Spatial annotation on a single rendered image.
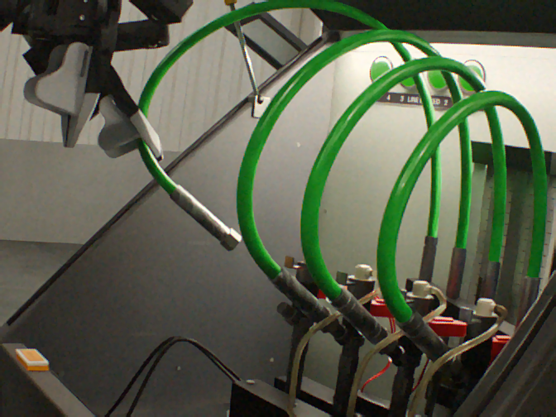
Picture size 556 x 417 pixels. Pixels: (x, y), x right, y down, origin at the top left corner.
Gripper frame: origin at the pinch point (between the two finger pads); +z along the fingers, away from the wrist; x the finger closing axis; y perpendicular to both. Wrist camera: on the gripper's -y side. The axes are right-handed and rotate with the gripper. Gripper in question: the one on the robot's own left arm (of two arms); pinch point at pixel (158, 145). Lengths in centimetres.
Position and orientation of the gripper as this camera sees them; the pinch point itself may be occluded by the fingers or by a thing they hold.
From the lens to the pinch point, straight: 83.3
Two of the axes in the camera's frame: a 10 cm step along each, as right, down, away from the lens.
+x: 0.6, -1.2, -9.9
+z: 6.1, 7.9, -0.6
